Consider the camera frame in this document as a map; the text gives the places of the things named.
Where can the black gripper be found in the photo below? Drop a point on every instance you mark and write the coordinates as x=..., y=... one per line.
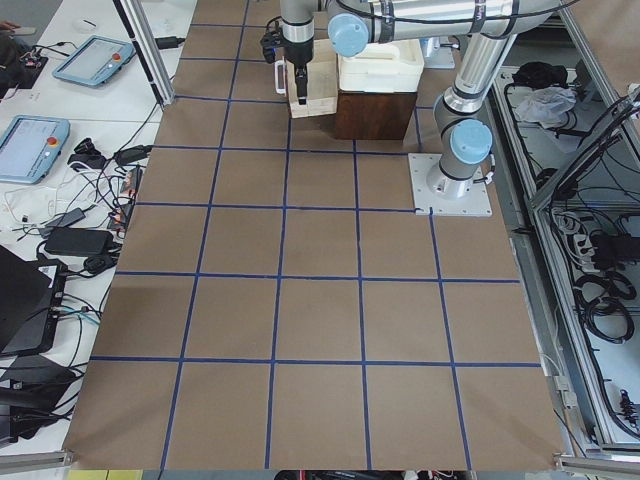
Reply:
x=300, y=54

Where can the wooden drawer with white handle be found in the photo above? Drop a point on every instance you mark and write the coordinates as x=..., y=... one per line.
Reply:
x=322, y=87

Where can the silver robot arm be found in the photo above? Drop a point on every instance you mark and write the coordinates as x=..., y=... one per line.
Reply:
x=491, y=26

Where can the dark brown drawer cabinet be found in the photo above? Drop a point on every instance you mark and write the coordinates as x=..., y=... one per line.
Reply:
x=373, y=116

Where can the white plastic tray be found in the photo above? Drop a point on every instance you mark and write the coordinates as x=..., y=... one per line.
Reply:
x=394, y=67

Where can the far blue teach pendant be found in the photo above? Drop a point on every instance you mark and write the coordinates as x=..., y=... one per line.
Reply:
x=95, y=61

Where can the blue teach pendant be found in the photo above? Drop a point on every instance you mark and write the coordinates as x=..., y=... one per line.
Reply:
x=29, y=147
x=95, y=61

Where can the brown paper table mat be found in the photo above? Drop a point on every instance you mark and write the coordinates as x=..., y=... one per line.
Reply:
x=279, y=304

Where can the crumpled white cloth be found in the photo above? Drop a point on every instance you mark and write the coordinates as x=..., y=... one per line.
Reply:
x=547, y=107

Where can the near blue teach pendant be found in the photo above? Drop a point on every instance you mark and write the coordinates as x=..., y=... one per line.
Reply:
x=29, y=147

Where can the large black power brick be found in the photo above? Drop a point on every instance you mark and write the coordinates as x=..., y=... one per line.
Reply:
x=78, y=242

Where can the black laptop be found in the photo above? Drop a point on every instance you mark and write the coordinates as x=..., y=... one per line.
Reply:
x=31, y=292

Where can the aluminium frame post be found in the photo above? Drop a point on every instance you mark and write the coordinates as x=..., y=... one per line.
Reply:
x=138, y=29

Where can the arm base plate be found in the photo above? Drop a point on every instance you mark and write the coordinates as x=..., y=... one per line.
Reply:
x=436, y=194

